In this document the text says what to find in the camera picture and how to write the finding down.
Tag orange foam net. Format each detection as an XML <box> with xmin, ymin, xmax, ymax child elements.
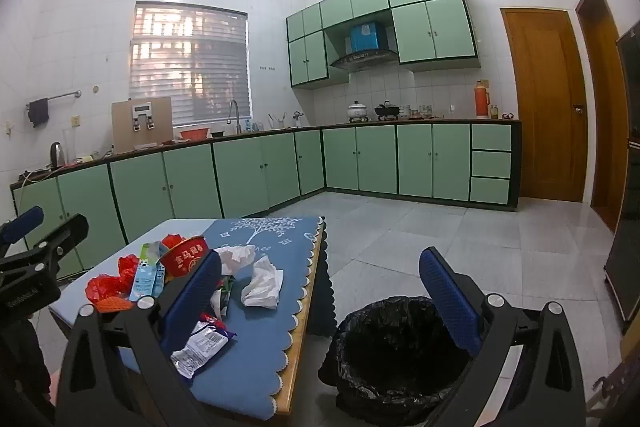
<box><xmin>95</xmin><ymin>297</ymin><xmax>133</xmax><ymax>315</ymax></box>

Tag steel faucet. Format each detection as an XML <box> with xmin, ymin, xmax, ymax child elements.
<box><xmin>226</xmin><ymin>99</ymin><xmax>242</xmax><ymax>135</ymax></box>

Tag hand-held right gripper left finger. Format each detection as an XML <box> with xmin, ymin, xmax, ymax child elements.
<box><xmin>56</xmin><ymin>251</ymin><xmax>223</xmax><ymax>427</ymax></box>

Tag dark blue tree-print tablecloth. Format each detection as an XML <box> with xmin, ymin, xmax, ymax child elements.
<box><xmin>120</xmin><ymin>216</ymin><xmax>337</xmax><ymax>423</ymax></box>

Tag metal towel rail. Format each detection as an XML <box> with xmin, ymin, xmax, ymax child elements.
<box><xmin>26</xmin><ymin>90</ymin><xmax>82</xmax><ymax>110</ymax></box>

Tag wooden table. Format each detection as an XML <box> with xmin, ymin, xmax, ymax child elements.
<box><xmin>48</xmin><ymin>217</ymin><xmax>327</xmax><ymax>423</ymax></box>

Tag green base cabinets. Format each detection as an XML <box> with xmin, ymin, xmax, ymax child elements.
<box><xmin>10</xmin><ymin>119</ymin><xmax>522</xmax><ymax>278</ymax></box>

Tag black lined waste bin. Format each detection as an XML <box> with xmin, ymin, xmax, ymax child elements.
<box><xmin>320</xmin><ymin>296</ymin><xmax>481</xmax><ymax>425</ymax></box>

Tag red instant noodle cup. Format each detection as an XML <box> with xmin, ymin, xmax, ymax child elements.
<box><xmin>159</xmin><ymin>234</ymin><xmax>211</xmax><ymax>280</ymax></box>

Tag clear plastic pitcher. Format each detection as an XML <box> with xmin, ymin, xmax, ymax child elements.
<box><xmin>62</xmin><ymin>127</ymin><xmax>78</xmax><ymax>162</ymax></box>

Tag white tissue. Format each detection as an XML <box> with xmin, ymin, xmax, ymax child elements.
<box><xmin>214</xmin><ymin>244</ymin><xmax>258</xmax><ymax>278</ymax></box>
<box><xmin>241</xmin><ymin>255</ymin><xmax>284</xmax><ymax>310</ymax></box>

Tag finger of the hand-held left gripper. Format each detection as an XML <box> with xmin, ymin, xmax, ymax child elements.
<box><xmin>30</xmin><ymin>214</ymin><xmax>90</xmax><ymax>275</ymax></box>
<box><xmin>0</xmin><ymin>206</ymin><xmax>45</xmax><ymax>253</ymax></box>

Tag brown board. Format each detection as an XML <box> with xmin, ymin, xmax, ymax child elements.
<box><xmin>111</xmin><ymin>96</ymin><xmax>173</xmax><ymax>154</ymax></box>

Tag black appliance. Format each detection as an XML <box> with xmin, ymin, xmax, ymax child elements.
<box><xmin>602</xmin><ymin>19</ymin><xmax>640</xmax><ymax>335</ymax></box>

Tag dark wooden chair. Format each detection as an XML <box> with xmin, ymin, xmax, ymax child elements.
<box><xmin>585</xmin><ymin>342</ymin><xmax>640</xmax><ymax>427</ymax></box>

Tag wooden door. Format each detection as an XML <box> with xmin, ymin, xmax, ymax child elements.
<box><xmin>575</xmin><ymin>0</ymin><xmax>631</xmax><ymax>233</ymax></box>
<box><xmin>500</xmin><ymin>7</ymin><xmax>588</xmax><ymax>204</ymax></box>

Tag blue box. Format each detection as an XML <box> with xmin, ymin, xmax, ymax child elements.
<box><xmin>350</xmin><ymin>23</ymin><xmax>380</xmax><ymax>52</ymax></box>

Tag dark towel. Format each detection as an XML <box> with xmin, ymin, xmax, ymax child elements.
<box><xmin>27</xmin><ymin>98</ymin><xmax>51</xmax><ymax>128</ymax></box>

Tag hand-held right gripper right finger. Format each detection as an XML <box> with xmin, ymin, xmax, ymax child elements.
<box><xmin>419</xmin><ymin>248</ymin><xmax>588</xmax><ymax>427</ymax></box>

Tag green and white carton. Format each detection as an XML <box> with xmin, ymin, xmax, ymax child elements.
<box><xmin>139</xmin><ymin>242</ymin><xmax>171</xmax><ymax>265</ymax></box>

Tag white water dispenser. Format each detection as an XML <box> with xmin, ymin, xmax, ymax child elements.
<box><xmin>131</xmin><ymin>104</ymin><xmax>157</xmax><ymax>132</ymax></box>

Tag green wrapper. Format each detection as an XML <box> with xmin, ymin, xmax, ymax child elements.
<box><xmin>215</xmin><ymin>274</ymin><xmax>236</xmax><ymax>308</ymax></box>

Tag window blinds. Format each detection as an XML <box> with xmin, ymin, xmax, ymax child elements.
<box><xmin>129</xmin><ymin>1</ymin><xmax>251</xmax><ymax>128</ymax></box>

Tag green wall cabinets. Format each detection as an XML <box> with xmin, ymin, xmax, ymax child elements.
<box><xmin>286</xmin><ymin>0</ymin><xmax>482</xmax><ymax>90</ymax></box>

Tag range hood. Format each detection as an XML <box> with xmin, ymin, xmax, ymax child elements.
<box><xmin>329</xmin><ymin>49</ymin><xmax>399</xmax><ymax>72</ymax></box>

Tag light blue drink carton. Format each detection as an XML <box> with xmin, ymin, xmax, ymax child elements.
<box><xmin>129</xmin><ymin>259</ymin><xmax>166</xmax><ymax>303</ymax></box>

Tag red thermos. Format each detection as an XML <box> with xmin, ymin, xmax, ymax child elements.
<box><xmin>474</xmin><ymin>79</ymin><xmax>491</xmax><ymax>118</ymax></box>

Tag red plastic bag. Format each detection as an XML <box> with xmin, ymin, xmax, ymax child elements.
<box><xmin>160</xmin><ymin>233</ymin><xmax>188</xmax><ymax>253</ymax></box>
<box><xmin>86</xmin><ymin>254</ymin><xmax>141</xmax><ymax>303</ymax></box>

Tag silver snack wrapper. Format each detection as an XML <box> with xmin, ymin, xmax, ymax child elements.
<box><xmin>171</xmin><ymin>324</ymin><xmax>236</xmax><ymax>379</ymax></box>

